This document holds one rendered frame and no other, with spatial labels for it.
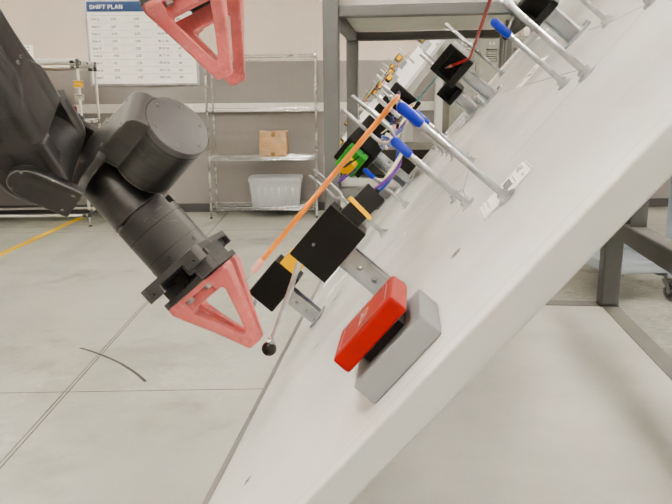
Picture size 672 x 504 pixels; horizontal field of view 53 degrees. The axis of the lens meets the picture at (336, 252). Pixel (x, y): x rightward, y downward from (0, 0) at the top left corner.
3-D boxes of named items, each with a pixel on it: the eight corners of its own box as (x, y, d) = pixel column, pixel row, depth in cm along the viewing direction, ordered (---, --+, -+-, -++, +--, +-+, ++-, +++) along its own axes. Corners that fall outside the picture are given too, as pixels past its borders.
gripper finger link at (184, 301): (290, 307, 66) (226, 234, 65) (280, 326, 59) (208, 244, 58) (239, 350, 67) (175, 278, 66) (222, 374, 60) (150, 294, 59)
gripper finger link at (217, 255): (288, 311, 64) (223, 236, 64) (277, 331, 57) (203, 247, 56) (236, 355, 65) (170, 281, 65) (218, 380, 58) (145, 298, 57)
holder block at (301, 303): (281, 356, 101) (230, 313, 101) (333, 297, 98) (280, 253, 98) (275, 367, 97) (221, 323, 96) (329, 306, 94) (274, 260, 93)
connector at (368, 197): (346, 235, 62) (330, 220, 61) (384, 197, 61) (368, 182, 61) (347, 237, 59) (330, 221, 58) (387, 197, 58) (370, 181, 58)
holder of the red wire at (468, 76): (505, 76, 118) (458, 35, 117) (502, 88, 106) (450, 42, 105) (485, 99, 120) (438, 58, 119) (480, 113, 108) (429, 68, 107)
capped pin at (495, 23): (570, 80, 59) (495, 14, 58) (557, 93, 60) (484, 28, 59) (572, 75, 60) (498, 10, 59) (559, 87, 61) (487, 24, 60)
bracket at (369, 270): (380, 295, 63) (339, 261, 63) (397, 276, 63) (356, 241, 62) (380, 307, 59) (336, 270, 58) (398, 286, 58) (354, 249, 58)
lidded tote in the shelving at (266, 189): (248, 207, 761) (247, 177, 754) (252, 202, 802) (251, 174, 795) (302, 206, 762) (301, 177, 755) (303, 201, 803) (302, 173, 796)
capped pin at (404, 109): (496, 208, 47) (379, 107, 47) (508, 192, 48) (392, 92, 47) (506, 203, 46) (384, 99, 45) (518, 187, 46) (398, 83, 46)
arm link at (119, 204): (106, 169, 64) (62, 191, 60) (140, 126, 60) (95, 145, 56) (155, 225, 65) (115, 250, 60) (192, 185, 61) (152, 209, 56)
